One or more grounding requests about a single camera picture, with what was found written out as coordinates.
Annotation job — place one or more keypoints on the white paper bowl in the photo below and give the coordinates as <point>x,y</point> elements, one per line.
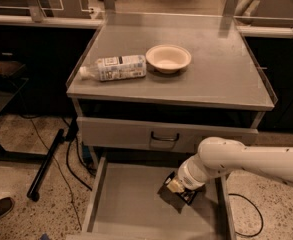
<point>168,59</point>

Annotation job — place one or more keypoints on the grey drawer cabinet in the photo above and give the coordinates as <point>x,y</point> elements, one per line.
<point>161,83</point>

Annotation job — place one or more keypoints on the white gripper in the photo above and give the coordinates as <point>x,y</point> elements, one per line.
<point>188,181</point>

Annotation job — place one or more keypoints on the dark side table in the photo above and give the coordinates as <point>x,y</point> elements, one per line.
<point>11,80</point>

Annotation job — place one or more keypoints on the white horizontal rail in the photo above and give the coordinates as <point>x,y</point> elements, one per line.
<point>51,22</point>

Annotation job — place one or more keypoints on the clear plastic water bottle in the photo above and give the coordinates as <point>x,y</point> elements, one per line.
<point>115,68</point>

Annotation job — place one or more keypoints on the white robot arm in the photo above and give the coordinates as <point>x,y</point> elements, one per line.
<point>217,157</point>

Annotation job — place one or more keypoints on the open grey middle drawer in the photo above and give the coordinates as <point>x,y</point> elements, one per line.
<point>130,202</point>

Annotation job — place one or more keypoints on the grey top drawer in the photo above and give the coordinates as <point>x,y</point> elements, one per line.
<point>131,134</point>

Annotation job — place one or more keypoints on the black drawer handle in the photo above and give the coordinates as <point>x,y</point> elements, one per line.
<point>165,138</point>

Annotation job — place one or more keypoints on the black metal stand leg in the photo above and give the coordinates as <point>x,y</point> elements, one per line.
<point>33,192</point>

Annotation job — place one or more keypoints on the black rxbar chocolate wrapper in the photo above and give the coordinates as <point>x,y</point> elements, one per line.
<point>187,196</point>

